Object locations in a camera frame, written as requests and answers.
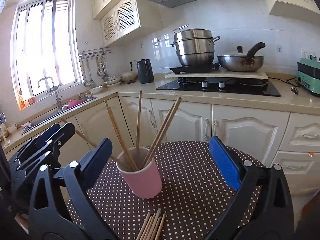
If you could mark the kitchen window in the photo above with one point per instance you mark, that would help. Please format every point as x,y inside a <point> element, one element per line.
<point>43,44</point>

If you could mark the wooden chopstick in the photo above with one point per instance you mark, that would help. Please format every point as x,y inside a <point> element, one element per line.
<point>121,139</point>
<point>171,116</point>
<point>138,121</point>
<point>157,136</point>
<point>120,134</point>
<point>86,138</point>

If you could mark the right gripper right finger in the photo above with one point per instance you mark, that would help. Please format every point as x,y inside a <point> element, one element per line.
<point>272,217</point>

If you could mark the green countertop appliance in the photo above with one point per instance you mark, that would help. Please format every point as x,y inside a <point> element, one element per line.
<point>308,75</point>

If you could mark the pink cylindrical utensil holder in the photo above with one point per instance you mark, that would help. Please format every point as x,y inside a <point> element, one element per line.
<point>145,183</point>

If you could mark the black gas stove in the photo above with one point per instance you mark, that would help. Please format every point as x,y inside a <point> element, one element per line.
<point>220,80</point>

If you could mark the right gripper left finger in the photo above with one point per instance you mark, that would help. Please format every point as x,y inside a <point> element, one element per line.
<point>48,215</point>

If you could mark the black electric kettle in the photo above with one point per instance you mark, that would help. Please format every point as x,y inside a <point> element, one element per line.
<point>145,72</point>

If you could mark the steel stacked steamer pot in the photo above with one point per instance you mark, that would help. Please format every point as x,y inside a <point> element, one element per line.
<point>194,47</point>

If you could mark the chrome sink faucet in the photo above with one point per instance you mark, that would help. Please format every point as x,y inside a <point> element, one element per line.
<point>53,89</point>

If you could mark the steel wok black handle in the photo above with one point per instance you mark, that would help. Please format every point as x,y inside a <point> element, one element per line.
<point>243,63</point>

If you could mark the wall utensil rack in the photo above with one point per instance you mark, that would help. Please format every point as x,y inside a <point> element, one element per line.
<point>86,54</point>

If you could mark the brown polka dot tablecloth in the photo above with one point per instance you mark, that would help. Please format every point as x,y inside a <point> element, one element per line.
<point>193,197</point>

